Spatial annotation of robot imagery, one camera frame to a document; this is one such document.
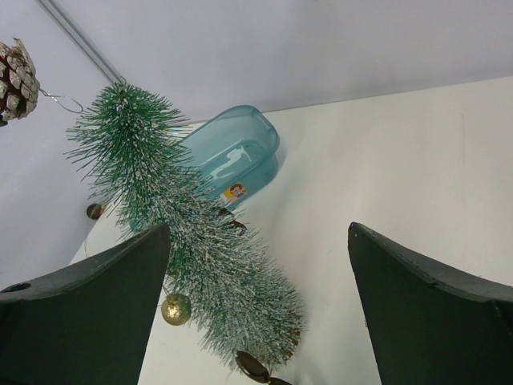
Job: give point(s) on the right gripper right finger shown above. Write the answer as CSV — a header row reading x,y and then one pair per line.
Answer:
x,y
430,323

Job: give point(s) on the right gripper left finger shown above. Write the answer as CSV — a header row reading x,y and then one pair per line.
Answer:
x,y
88,323

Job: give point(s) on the gold glitter ball ornament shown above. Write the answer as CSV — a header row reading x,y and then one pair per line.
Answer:
x,y
176,309

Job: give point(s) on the dark brown ball ornament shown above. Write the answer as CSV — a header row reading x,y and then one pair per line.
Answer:
x,y
94,211

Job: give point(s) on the small frosted christmas tree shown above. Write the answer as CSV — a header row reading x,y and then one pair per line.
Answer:
x,y
127,142

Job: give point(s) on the frosted pine cone ornament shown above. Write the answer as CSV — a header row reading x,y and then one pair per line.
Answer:
x,y
20,88

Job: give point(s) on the teal plastic bin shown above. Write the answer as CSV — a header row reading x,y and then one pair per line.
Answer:
x,y
236,154

